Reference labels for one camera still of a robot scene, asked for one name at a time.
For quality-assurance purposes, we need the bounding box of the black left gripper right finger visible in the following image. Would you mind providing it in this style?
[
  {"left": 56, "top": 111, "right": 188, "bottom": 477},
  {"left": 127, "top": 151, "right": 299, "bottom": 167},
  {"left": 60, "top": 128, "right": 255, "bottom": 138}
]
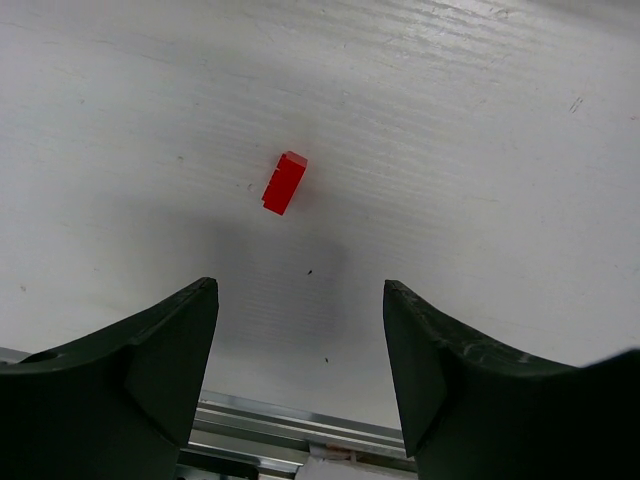
[{"left": 383, "top": 280, "right": 639, "bottom": 479}]

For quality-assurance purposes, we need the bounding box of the small red cylinder lego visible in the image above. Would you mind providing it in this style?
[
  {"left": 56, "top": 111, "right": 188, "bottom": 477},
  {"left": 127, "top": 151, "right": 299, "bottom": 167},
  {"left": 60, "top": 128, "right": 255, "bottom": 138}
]
[{"left": 262, "top": 151, "right": 308, "bottom": 215}]

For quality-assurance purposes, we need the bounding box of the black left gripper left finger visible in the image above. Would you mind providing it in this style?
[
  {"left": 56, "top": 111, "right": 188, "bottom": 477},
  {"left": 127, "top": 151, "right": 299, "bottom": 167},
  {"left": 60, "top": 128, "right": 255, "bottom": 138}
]
[{"left": 1, "top": 278, "right": 219, "bottom": 479}]

